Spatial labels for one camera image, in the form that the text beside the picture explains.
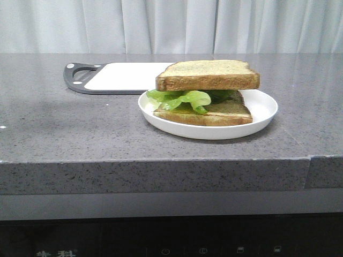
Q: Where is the green lettuce leaf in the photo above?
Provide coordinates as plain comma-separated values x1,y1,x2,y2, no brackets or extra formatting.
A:
146,89,240,114

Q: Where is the bread slice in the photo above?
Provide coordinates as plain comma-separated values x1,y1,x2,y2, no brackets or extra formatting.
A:
152,93,253,126
155,59,260,91

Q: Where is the white grey cutting board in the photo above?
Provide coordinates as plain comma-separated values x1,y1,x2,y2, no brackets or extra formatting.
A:
63,62,171,95

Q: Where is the white round plate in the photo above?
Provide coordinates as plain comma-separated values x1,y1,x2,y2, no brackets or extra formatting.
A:
138,89,278,140

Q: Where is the white curtain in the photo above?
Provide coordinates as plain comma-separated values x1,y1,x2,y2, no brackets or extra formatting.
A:
1,1,342,54

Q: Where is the black appliance control panel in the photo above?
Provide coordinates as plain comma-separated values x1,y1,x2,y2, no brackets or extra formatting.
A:
1,213,342,256

